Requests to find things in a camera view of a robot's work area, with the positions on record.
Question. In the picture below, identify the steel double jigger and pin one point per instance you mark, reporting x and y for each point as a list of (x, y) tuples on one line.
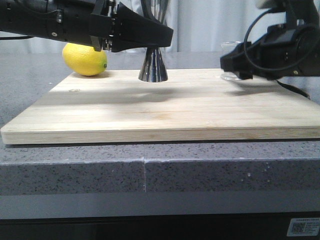
[(153, 69)]

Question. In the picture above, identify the clear glass beaker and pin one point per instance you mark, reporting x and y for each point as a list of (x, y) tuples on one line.
[(226, 48)]

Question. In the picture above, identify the yellow lemon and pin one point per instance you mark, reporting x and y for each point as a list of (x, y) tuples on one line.
[(84, 60)]

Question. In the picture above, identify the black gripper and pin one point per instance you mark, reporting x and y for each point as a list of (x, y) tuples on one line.
[(291, 48), (84, 22)]

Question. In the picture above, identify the wooden cutting board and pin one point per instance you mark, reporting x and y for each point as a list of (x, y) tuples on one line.
[(193, 105)]

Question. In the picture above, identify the white QR code label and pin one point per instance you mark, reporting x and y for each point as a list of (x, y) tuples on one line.
[(304, 227)]

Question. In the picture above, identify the grey curtain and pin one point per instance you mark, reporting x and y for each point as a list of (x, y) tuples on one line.
[(199, 26)]

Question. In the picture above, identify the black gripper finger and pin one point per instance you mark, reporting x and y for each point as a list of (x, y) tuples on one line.
[(150, 9), (132, 31)]

